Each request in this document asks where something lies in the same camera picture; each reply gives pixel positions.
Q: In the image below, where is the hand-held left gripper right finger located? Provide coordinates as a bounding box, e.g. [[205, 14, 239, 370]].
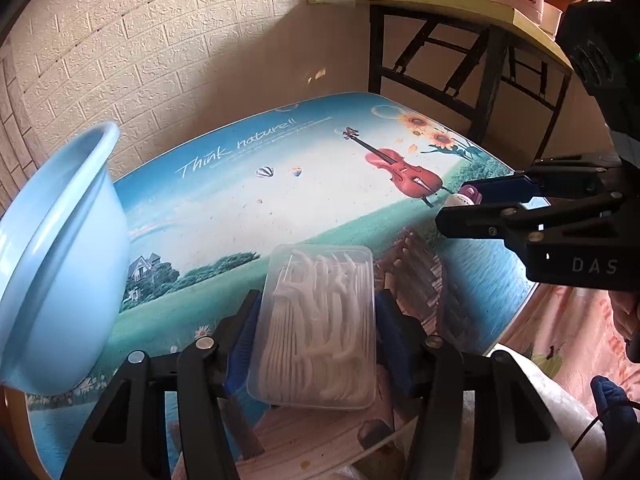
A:
[[375, 287, 583, 480]]

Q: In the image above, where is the light blue plastic basin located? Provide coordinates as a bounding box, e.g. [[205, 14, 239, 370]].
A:
[[0, 121, 132, 396]]

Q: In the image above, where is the small purple and white toy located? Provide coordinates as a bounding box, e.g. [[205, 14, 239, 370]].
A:
[[447, 184, 483, 208]]

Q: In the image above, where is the yellow folding table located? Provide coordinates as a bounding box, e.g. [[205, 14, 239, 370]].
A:
[[307, 0, 576, 163]]

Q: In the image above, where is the pink printed blanket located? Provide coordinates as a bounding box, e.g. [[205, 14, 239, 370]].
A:
[[492, 280, 640, 396]]

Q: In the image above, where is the clear box of floss picks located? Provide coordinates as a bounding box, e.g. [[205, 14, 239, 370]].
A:
[[246, 244, 378, 411]]

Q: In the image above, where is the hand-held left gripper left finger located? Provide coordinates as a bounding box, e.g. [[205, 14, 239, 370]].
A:
[[60, 289, 266, 480]]

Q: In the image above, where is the black cable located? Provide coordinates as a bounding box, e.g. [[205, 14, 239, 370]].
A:
[[570, 400, 621, 453]]

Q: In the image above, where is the dark blue cloth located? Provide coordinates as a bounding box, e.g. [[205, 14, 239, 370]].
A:
[[590, 375, 638, 433]]

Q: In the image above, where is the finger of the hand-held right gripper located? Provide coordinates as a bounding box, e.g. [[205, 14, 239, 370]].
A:
[[460, 156, 623, 206], [435, 192, 622, 252]]

